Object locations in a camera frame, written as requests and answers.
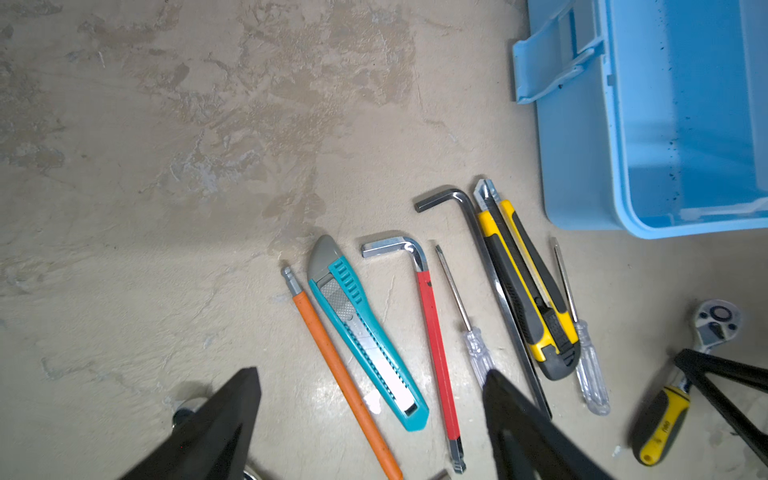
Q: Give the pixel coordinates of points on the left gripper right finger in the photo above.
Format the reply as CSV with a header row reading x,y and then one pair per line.
x,y
525,443

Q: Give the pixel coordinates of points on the long black hex key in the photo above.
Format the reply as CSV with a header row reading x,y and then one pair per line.
x,y
441,195

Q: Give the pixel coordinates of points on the teal utility knife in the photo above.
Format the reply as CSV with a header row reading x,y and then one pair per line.
x,y
341,296

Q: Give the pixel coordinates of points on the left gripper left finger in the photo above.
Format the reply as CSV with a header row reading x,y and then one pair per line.
x,y
214,442

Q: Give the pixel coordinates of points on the yellow handled ratchet wrench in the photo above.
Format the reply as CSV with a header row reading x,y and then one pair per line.
x,y
714,323

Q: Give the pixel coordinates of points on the yellow black utility knife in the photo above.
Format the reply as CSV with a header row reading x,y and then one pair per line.
x,y
537,304

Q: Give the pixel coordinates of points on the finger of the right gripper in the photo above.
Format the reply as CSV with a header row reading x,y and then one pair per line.
x,y
696,366

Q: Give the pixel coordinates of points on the red handled hex key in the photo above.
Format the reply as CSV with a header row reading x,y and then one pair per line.
x,y
434,335

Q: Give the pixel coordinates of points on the light blue plastic toolbox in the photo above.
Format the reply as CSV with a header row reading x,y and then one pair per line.
x,y
652,115

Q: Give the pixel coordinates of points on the small clear handled screwdriver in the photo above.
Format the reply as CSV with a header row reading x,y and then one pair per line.
x,y
478,353

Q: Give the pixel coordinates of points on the orange handled hex key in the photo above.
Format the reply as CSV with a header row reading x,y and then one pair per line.
x,y
342,377

